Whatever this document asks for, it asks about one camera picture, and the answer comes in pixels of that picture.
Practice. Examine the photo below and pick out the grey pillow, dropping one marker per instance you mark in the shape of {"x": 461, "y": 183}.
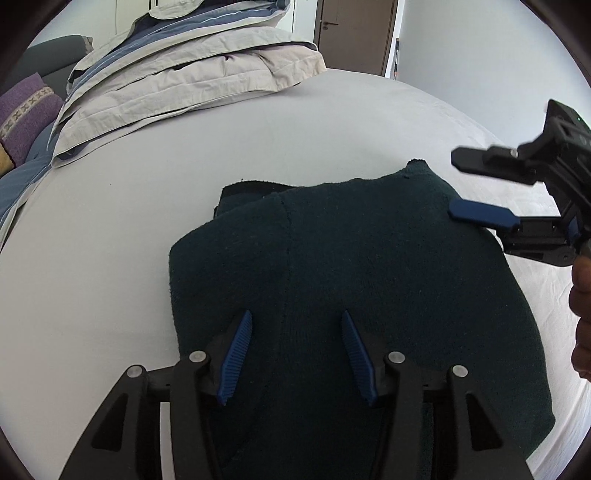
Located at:
{"x": 55, "y": 55}

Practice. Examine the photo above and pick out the folded grey and blue duvet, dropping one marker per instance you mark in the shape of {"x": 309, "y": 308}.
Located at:
{"x": 184, "y": 69}

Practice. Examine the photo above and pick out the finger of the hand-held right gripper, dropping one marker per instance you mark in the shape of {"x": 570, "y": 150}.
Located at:
{"x": 480, "y": 213}
{"x": 485, "y": 159}

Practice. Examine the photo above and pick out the person's right hand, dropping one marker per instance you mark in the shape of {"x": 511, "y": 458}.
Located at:
{"x": 582, "y": 314}

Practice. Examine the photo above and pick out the brown door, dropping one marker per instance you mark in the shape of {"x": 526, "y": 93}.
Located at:
{"x": 355, "y": 32}

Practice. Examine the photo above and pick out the dark green sweater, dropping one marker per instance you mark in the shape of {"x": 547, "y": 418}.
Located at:
{"x": 351, "y": 258}

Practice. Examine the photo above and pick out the white bed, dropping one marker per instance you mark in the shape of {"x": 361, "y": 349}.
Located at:
{"x": 184, "y": 175}

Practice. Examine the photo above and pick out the white wardrobe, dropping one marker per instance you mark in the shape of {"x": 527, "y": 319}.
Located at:
{"x": 131, "y": 11}

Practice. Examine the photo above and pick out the blue pillow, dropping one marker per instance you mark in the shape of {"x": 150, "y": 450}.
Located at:
{"x": 18, "y": 184}

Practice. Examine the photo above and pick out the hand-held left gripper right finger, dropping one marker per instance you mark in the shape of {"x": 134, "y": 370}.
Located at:
{"x": 358, "y": 355}

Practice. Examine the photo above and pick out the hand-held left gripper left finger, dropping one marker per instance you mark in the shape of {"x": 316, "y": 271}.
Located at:
{"x": 235, "y": 355}

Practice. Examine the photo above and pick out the yellow patterned cushion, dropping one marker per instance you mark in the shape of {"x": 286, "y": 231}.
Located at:
{"x": 4, "y": 159}

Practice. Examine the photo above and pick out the striped stick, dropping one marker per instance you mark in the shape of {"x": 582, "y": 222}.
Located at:
{"x": 397, "y": 60}

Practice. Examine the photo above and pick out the purple patterned cushion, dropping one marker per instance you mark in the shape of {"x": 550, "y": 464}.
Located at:
{"x": 25, "y": 110}

